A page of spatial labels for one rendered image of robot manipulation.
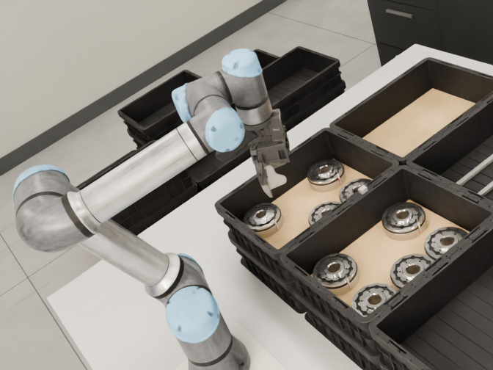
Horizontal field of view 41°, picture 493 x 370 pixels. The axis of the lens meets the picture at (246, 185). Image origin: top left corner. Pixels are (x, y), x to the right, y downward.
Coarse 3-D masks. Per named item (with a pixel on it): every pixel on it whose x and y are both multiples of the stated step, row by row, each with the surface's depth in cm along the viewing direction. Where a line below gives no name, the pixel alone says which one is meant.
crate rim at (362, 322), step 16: (384, 176) 162; (416, 176) 159; (368, 192) 159; (448, 192) 152; (320, 224) 156; (480, 224) 141; (304, 240) 154; (464, 240) 139; (448, 256) 137; (304, 272) 146; (320, 288) 141; (336, 304) 136; (384, 304) 133; (352, 320) 134; (368, 320) 130
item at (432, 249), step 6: (438, 228) 153; (444, 228) 152; (450, 228) 152; (456, 228) 151; (432, 234) 152; (438, 234) 151; (456, 234) 150; (462, 234) 150; (426, 240) 151; (432, 240) 151; (426, 246) 150; (432, 246) 149; (432, 252) 148; (438, 252) 148; (444, 252) 147
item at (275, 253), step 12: (324, 132) 185; (336, 132) 183; (300, 144) 184; (360, 144) 175; (384, 156) 168; (252, 180) 178; (372, 180) 162; (216, 204) 174; (228, 216) 169; (324, 216) 158; (240, 228) 165; (312, 228) 156; (252, 240) 162; (264, 240) 158; (276, 252) 154
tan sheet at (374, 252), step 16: (432, 224) 159; (448, 224) 157; (368, 240) 161; (384, 240) 160; (416, 240) 157; (352, 256) 159; (368, 256) 157; (384, 256) 156; (400, 256) 154; (368, 272) 153; (384, 272) 152
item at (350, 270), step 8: (328, 256) 157; (336, 256) 157; (344, 256) 155; (320, 264) 156; (344, 264) 153; (352, 264) 153; (320, 272) 154; (344, 272) 151; (352, 272) 151; (320, 280) 152; (328, 280) 151; (336, 280) 150; (344, 280) 150
